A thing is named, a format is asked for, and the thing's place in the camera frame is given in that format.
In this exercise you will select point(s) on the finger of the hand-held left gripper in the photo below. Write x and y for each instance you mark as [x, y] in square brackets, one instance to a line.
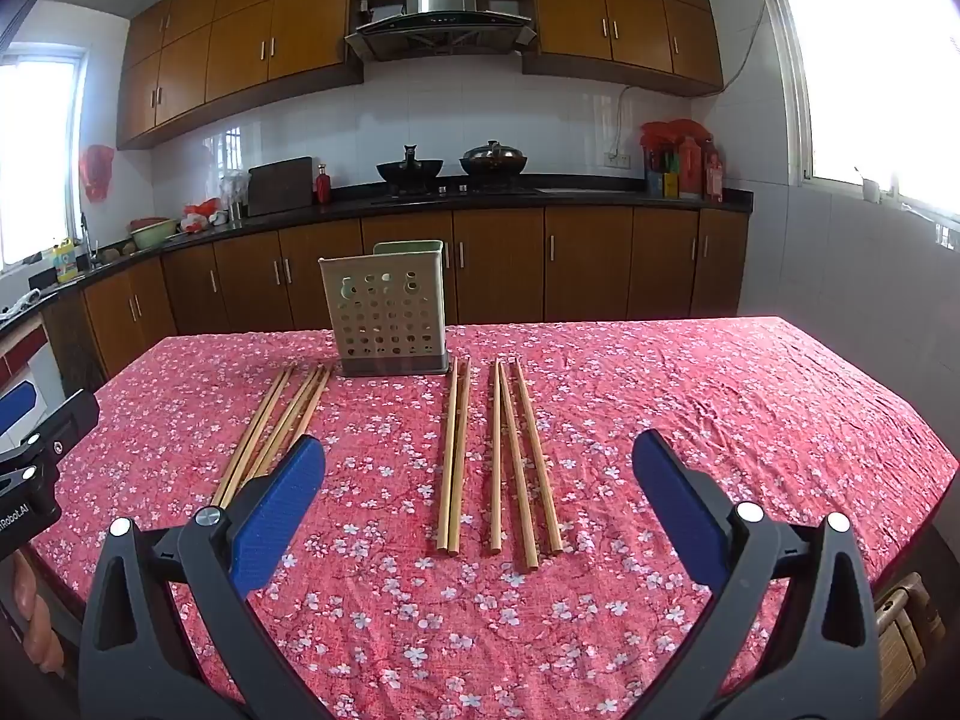
[15, 406]
[71, 416]

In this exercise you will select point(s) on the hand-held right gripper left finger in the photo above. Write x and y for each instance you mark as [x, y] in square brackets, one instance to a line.
[277, 510]

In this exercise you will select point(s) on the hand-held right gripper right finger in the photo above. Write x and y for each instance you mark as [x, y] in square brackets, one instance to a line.
[679, 510]

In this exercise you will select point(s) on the grey perforated chopstick holder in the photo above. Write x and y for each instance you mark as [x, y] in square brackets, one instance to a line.
[382, 315]

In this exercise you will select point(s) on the person's left hand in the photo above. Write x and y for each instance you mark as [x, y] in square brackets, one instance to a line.
[41, 615]

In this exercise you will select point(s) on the red floral tablecloth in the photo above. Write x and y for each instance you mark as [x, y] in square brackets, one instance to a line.
[675, 390]

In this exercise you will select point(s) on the yellow detergent bottle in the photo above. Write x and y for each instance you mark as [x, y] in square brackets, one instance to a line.
[65, 261]

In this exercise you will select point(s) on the kitchen faucet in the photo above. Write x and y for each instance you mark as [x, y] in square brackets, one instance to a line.
[88, 240]

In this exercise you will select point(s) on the green basin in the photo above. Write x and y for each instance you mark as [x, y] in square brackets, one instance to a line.
[154, 234]

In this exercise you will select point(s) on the red and white bag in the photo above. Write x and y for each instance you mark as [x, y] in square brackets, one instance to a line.
[202, 216]

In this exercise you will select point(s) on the hanging red plastic bag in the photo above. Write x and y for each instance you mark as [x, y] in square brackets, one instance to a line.
[97, 172]

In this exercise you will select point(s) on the window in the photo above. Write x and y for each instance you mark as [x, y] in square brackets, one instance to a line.
[877, 67]
[37, 157]

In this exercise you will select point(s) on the bamboo chair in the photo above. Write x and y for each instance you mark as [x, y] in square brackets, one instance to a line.
[900, 637]

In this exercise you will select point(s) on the dark cutting board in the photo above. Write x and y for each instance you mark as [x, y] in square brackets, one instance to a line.
[280, 186]

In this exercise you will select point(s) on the black kitchen countertop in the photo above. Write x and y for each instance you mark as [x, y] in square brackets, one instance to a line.
[600, 199]

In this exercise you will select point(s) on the yellow box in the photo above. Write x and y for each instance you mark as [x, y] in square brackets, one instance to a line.
[661, 184]

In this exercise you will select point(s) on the small red bottle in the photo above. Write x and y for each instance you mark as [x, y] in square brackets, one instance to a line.
[323, 186]

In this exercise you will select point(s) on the red sauce bottle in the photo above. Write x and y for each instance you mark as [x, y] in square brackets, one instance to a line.
[713, 178]

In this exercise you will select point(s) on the built-in gas stove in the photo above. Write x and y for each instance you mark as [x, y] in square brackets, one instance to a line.
[495, 189]

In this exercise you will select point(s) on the white cup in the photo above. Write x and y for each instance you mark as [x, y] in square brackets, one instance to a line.
[871, 191]

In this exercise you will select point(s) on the black wok with lid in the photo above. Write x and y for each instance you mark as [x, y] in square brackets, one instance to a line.
[493, 161]

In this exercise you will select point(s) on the wooden upper cabinets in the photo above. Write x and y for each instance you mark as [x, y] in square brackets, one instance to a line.
[240, 37]
[622, 15]

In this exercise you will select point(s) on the white wall outlet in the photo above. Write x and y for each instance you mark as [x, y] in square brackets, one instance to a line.
[617, 159]

